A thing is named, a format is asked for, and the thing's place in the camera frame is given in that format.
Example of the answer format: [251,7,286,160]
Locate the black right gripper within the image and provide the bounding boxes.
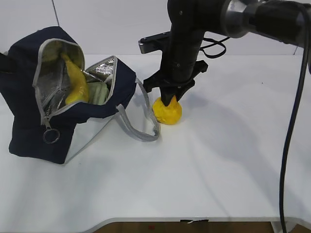
[143,36,203,106]

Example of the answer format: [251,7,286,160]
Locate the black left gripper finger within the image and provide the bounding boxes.
[0,53,12,73]

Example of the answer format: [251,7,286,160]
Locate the yellow toy pear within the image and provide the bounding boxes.
[152,96,182,125]

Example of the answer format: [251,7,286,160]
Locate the navy blue lunch bag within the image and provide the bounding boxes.
[0,26,161,166]

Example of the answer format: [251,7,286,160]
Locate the green lid glass container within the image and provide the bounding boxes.
[87,82,110,105]

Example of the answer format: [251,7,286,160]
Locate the yellow banana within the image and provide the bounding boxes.
[61,53,89,105]

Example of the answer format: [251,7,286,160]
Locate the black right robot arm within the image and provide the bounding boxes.
[138,0,311,105]

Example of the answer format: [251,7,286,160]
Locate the black tape on table edge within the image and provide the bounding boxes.
[180,219,209,224]

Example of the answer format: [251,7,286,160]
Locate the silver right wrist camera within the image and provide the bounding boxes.
[138,32,171,54]

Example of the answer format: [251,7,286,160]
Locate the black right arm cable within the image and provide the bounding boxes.
[199,4,309,233]

